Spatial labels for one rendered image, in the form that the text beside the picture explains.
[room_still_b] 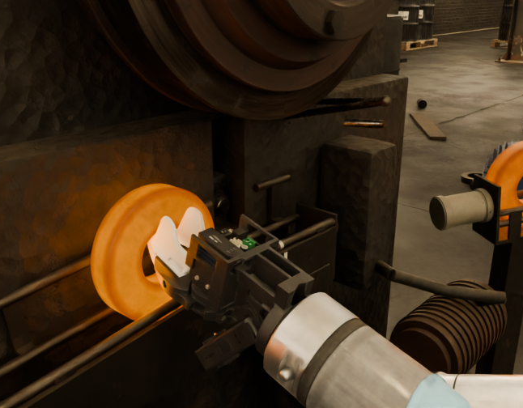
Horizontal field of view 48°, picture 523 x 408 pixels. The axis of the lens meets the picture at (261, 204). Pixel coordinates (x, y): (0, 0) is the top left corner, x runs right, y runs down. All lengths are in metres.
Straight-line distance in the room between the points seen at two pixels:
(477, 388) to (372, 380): 0.18
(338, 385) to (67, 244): 0.34
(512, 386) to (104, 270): 0.42
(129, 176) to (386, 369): 0.37
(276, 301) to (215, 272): 0.06
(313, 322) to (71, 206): 0.30
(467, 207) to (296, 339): 0.59
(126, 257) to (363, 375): 0.28
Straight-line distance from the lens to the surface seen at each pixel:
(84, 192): 0.67
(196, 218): 0.63
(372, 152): 0.89
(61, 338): 0.67
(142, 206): 0.62
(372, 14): 0.69
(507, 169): 1.07
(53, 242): 0.66
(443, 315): 1.00
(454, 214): 1.03
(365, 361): 0.49
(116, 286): 0.63
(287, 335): 0.51
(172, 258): 0.62
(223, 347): 0.60
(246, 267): 0.55
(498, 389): 0.64
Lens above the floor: 1.03
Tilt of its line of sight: 20 degrees down
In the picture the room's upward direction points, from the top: straight up
